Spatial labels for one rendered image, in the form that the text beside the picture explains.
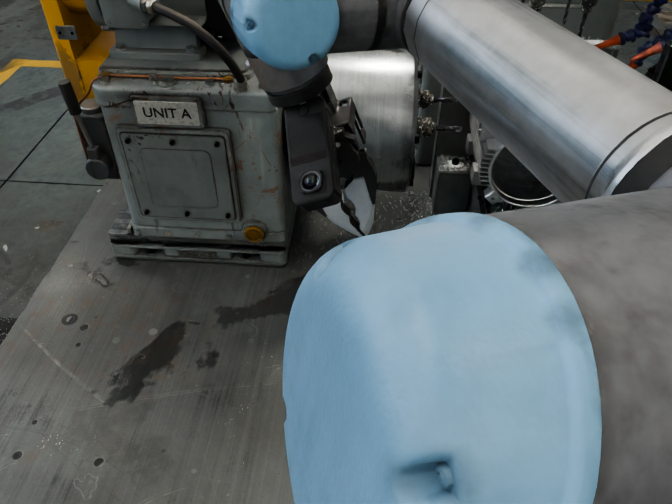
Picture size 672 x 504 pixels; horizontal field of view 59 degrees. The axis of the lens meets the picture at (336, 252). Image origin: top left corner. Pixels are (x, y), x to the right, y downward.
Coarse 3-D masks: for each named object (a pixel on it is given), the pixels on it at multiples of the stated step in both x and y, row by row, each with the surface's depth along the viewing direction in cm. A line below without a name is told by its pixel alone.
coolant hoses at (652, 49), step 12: (660, 0) 93; (648, 12) 94; (636, 24) 96; (648, 24) 95; (624, 36) 97; (636, 36) 96; (648, 36) 96; (660, 36) 93; (600, 48) 99; (648, 48) 90; (660, 48) 88; (636, 60) 91
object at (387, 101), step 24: (336, 72) 96; (360, 72) 96; (384, 72) 96; (408, 72) 96; (336, 96) 95; (360, 96) 95; (384, 96) 95; (408, 96) 95; (432, 96) 108; (384, 120) 95; (408, 120) 95; (360, 144) 97; (384, 144) 96; (408, 144) 96; (384, 168) 99; (408, 168) 99
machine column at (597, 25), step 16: (528, 0) 113; (560, 0) 113; (576, 0) 113; (608, 0) 112; (560, 16) 114; (576, 16) 114; (592, 16) 114; (608, 16) 113; (576, 32) 116; (592, 32) 116; (608, 32) 116; (432, 80) 125; (432, 112) 130; (416, 144) 136; (432, 144) 135; (416, 160) 139
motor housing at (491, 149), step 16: (480, 144) 103; (496, 144) 99; (480, 160) 101; (496, 160) 113; (512, 160) 116; (480, 176) 102; (496, 176) 108; (512, 176) 111; (528, 176) 111; (496, 192) 104; (512, 192) 107; (528, 192) 108; (544, 192) 107
